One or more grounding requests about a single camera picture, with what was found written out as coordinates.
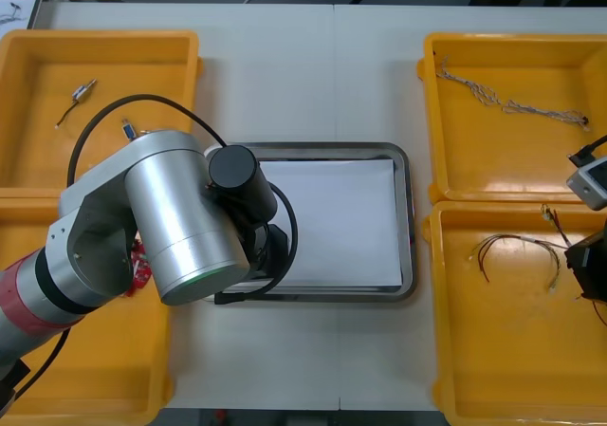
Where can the red black green-yellow harness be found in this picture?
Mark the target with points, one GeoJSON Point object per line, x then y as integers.
{"type": "Point", "coordinates": [521, 239]}

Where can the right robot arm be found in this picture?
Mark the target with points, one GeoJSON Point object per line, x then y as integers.
{"type": "Point", "coordinates": [590, 181]}

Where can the blue label metal solenoid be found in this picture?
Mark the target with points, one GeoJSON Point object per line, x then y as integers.
{"type": "Point", "coordinates": [127, 132]}

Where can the yellow-orange plastic bin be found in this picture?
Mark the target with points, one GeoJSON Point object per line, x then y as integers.
{"type": "Point", "coordinates": [498, 151]}
{"type": "Point", "coordinates": [118, 359]}
{"type": "Point", "coordinates": [512, 350]}
{"type": "Point", "coordinates": [38, 151]}

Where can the steel tray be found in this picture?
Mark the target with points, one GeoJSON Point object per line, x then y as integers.
{"type": "Point", "coordinates": [39, 4]}
{"type": "Point", "coordinates": [409, 236]}

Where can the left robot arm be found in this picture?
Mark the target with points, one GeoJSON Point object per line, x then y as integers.
{"type": "Point", "coordinates": [180, 208]}

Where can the round red circuit board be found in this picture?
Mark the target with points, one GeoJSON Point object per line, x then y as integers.
{"type": "Point", "coordinates": [141, 267]}

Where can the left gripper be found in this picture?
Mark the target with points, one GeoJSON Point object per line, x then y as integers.
{"type": "Point", "coordinates": [277, 248]}

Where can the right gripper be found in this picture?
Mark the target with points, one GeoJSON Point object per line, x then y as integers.
{"type": "Point", "coordinates": [593, 269]}

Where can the white paper sheet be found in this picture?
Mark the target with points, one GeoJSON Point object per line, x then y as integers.
{"type": "Point", "coordinates": [16, 6]}
{"type": "Point", "coordinates": [341, 217]}

